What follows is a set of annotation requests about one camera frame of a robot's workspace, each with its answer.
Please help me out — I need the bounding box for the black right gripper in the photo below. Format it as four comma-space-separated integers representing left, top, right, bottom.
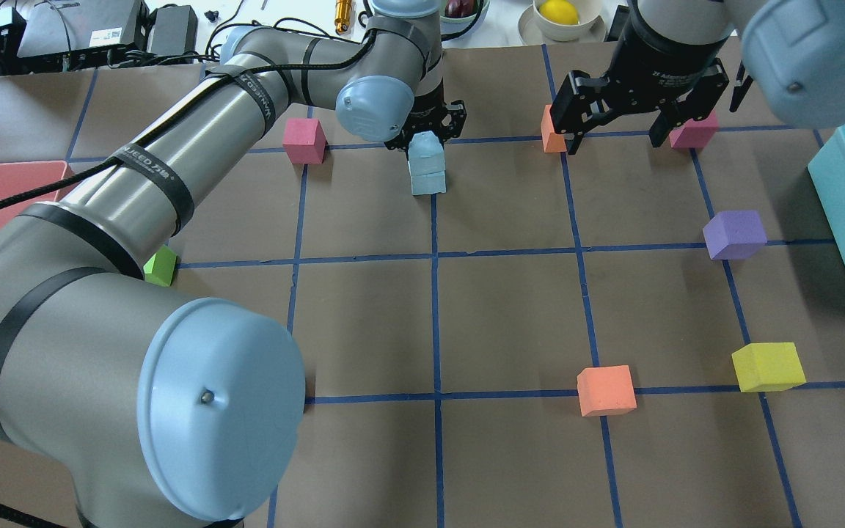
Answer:
550, 15, 730, 155

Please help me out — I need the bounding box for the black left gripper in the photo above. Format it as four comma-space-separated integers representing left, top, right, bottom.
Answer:
384, 70, 467, 153

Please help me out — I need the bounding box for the light blue block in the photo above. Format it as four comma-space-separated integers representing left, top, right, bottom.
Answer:
410, 171, 447, 195
408, 131, 446, 177

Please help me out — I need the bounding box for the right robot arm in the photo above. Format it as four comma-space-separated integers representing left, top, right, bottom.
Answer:
549, 1, 845, 154

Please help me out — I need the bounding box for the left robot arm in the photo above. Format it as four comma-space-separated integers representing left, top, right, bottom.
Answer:
0, 1, 442, 527

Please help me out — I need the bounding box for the pink block near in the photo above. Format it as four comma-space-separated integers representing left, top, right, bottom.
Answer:
668, 110, 719, 150

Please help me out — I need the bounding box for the pink block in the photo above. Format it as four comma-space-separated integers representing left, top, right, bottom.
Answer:
282, 117, 326, 165
668, 110, 719, 150

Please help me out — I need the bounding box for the black power adapter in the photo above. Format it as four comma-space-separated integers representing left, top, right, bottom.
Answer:
604, 4, 630, 41

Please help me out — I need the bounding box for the beige bowl with lemon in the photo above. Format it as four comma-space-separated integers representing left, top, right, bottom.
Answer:
519, 1, 606, 45

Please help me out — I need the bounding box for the orange block right side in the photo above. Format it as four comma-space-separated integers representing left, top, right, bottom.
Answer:
540, 104, 567, 153

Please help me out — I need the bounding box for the orange block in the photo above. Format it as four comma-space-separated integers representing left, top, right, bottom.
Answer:
540, 104, 567, 153
577, 365, 637, 417

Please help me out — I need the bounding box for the blue bowl with fruit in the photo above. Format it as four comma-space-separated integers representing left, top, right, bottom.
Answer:
440, 1, 490, 29

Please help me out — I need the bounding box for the yellow lemon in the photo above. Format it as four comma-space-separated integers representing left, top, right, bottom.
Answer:
537, 0, 580, 26

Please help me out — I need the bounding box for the pink block far right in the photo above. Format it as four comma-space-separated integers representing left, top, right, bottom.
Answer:
282, 117, 326, 165

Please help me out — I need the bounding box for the purple block near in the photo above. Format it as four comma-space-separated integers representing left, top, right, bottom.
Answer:
702, 210, 769, 260

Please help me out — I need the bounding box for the yellow block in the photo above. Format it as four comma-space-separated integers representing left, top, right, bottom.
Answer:
731, 343, 808, 393

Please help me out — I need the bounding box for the orange block left side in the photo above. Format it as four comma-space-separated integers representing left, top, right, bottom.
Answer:
577, 365, 637, 417

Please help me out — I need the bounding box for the green block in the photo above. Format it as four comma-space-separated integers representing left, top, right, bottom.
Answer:
143, 245, 179, 287

